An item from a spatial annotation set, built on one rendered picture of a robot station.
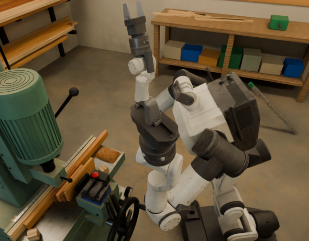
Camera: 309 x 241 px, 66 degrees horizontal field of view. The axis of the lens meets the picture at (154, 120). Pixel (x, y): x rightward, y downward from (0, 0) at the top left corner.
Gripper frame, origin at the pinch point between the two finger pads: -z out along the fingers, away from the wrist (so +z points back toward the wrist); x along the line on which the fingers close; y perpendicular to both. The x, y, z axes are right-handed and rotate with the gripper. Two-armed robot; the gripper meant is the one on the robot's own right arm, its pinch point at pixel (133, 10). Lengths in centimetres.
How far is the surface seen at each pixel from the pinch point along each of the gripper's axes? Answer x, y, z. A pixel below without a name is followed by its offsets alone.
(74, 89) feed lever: 36.4, 7.9, 22.4
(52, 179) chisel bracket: 48, 24, 58
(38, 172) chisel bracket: 49, 30, 55
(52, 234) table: 59, 21, 77
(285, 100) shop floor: -252, -57, 143
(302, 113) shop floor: -232, -77, 151
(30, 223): 61, 29, 72
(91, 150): 18, 31, 64
